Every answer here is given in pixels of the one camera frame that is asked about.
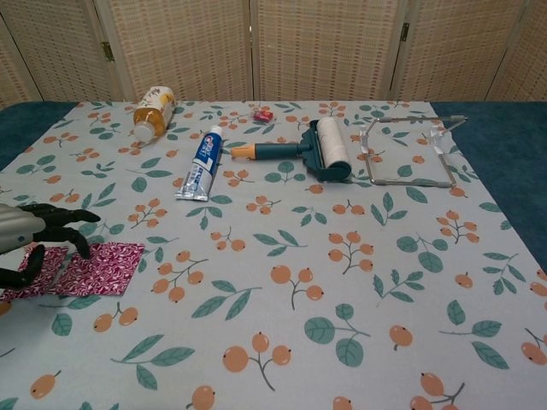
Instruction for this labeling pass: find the pink patterned pouch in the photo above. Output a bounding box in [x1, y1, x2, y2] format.
[83, 242, 147, 297]
[54, 243, 108, 296]

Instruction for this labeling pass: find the floral fruit print tablecloth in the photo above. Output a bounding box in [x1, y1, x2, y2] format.
[0, 100, 547, 410]

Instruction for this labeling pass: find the woven folding screen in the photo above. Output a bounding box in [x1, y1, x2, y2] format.
[0, 0, 547, 110]

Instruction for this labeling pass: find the teal lint roller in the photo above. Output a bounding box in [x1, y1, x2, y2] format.
[230, 117, 352, 184]

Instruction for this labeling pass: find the amber tea bottle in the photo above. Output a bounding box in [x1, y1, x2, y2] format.
[132, 85, 179, 142]

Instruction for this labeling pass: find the blue white toothpaste tube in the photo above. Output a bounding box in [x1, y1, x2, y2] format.
[174, 125, 225, 202]

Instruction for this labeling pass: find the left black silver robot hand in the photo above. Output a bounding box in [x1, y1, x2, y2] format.
[0, 202, 103, 292]

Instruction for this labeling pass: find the red patterned packet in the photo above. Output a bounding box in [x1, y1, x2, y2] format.
[0, 245, 70, 302]

